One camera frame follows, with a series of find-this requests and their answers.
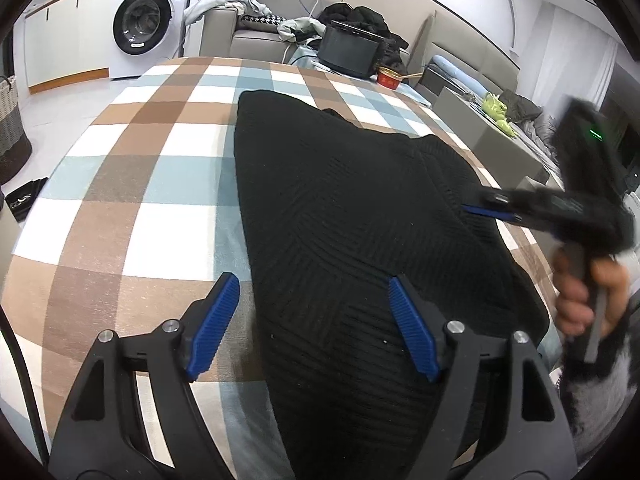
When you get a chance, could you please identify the wicker laundry basket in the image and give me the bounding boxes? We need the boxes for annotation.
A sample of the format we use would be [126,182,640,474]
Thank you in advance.
[0,75,33,186]

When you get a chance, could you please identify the grey cloth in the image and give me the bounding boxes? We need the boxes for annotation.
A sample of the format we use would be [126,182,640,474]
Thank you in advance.
[182,0,273,26]

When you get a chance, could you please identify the grey upholstered bed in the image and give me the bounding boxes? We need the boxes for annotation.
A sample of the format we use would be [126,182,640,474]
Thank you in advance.
[417,10,563,176]

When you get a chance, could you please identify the blue pillow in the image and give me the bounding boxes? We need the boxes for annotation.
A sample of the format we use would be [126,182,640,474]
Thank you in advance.
[431,55,488,96]

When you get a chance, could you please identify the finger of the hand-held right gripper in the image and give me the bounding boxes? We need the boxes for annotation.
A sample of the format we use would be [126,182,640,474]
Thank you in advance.
[460,203,523,226]
[477,187,525,208]

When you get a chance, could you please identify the red bowl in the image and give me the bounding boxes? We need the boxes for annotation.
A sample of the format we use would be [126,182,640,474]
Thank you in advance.
[376,66,405,88]

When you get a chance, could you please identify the houndstooth cushion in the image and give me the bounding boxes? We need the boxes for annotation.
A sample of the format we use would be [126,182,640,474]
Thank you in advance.
[240,12,291,31]

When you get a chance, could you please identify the brown blue checked blanket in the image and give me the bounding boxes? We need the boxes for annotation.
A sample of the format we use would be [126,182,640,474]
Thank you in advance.
[0,55,566,480]

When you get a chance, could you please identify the black knit sweater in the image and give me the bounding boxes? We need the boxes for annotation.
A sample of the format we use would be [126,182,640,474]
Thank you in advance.
[234,89,550,480]

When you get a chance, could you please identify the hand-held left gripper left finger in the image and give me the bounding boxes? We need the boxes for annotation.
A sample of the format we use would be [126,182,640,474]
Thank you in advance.
[47,272,241,480]

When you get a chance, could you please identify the black rice cooker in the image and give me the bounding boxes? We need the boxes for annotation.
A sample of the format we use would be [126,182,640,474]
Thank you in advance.
[317,21,383,80]

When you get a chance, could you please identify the person's right forearm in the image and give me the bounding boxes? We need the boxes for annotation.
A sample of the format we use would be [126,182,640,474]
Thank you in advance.
[559,305,640,466]

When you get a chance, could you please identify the dark olive cloth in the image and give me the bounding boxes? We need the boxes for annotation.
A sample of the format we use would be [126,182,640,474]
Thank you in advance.
[500,89,545,123]

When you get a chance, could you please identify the person's right hand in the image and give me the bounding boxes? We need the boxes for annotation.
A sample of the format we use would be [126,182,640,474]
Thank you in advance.
[552,250,632,341]

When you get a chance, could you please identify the black jacket pile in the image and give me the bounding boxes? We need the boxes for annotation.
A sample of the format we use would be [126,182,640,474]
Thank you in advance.
[317,2,411,78]

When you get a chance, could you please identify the black cable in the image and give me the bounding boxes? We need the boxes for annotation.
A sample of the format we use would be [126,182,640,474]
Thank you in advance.
[0,307,51,458]

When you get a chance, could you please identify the grey sofa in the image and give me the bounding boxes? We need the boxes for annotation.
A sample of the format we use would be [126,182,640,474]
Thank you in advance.
[200,0,326,66]

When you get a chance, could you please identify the pale crumpled cloth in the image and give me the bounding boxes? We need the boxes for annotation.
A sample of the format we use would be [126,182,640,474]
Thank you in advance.
[277,17,326,46]

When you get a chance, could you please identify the white kitchen base cabinets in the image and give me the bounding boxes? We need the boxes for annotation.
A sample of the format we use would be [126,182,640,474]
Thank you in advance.
[24,0,113,95]

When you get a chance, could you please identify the white washing machine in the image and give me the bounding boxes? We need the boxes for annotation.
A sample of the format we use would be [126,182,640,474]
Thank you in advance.
[107,0,198,81]

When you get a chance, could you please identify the green plush toy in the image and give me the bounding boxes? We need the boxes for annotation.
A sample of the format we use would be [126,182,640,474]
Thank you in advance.
[480,92,518,138]

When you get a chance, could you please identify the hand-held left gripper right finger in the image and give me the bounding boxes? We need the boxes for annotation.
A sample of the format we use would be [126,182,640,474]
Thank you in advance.
[389,274,578,480]

